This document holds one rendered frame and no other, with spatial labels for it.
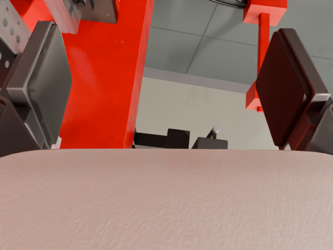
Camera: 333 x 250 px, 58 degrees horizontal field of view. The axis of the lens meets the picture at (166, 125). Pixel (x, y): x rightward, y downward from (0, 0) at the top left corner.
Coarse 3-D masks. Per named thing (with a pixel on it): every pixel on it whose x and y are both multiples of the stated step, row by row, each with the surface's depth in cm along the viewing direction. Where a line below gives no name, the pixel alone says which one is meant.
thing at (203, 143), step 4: (196, 140) 119; (200, 140) 116; (204, 140) 116; (208, 140) 116; (212, 140) 116; (216, 140) 116; (220, 140) 116; (224, 140) 116; (196, 144) 118; (200, 144) 115; (204, 144) 115; (208, 144) 116; (212, 144) 116; (216, 144) 116; (220, 144) 116; (224, 144) 116; (192, 148) 130; (196, 148) 116; (200, 148) 115; (204, 148) 115; (208, 148) 115; (212, 148) 115; (216, 148) 115; (220, 148) 115; (224, 148) 115
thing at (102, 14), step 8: (96, 0) 103; (104, 0) 102; (112, 0) 103; (96, 8) 107; (104, 8) 106; (112, 8) 106; (88, 16) 112; (96, 16) 111; (104, 16) 111; (112, 16) 110
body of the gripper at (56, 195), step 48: (0, 192) 6; (48, 192) 6; (96, 192) 6; (144, 192) 6; (192, 192) 6; (240, 192) 6; (288, 192) 6; (0, 240) 5; (48, 240) 5; (96, 240) 5; (144, 240) 5; (192, 240) 5; (240, 240) 5; (288, 240) 6
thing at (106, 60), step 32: (32, 0) 116; (128, 0) 118; (96, 32) 113; (128, 32) 114; (96, 64) 109; (128, 64) 110; (96, 96) 106; (128, 96) 106; (64, 128) 102; (96, 128) 102; (128, 128) 108
